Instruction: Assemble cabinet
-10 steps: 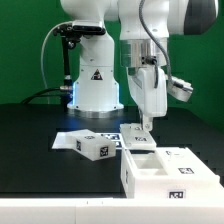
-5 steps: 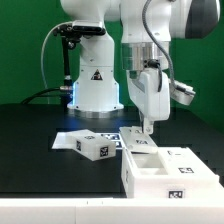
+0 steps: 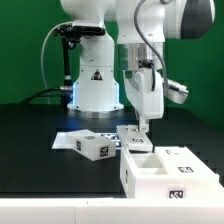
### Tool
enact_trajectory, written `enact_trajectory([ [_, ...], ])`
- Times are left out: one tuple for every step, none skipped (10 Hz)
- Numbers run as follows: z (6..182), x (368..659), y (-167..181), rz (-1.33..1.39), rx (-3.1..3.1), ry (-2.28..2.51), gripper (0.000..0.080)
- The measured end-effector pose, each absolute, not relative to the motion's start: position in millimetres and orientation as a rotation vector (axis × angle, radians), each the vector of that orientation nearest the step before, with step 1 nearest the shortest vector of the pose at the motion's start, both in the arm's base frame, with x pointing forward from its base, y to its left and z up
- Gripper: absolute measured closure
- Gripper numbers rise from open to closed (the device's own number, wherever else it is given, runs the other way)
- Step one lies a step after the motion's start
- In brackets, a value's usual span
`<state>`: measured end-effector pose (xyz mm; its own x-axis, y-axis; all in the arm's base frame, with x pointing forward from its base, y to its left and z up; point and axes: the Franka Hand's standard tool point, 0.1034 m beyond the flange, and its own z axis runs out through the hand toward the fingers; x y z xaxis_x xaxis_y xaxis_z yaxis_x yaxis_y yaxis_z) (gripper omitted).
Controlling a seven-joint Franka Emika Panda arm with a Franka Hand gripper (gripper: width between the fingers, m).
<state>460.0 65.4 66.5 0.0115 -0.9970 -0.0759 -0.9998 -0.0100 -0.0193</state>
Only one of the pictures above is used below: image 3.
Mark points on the small white cabinet block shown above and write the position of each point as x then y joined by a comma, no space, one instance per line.
95,152

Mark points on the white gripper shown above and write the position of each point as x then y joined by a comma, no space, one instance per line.
144,91

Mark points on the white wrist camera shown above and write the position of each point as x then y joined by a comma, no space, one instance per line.
176,92

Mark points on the black camera on stand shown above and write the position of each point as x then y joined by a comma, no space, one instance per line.
71,34

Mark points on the white cabinet door panel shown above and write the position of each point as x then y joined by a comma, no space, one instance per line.
182,163

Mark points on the white cabinet body box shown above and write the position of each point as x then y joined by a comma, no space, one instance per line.
143,177

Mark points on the white cabinet top panel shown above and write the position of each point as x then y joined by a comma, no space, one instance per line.
132,139

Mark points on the white marker base sheet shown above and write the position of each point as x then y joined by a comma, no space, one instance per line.
67,140

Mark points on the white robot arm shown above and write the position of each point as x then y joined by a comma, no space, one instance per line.
131,33

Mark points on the white L-shaped fence wall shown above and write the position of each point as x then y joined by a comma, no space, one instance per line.
35,208

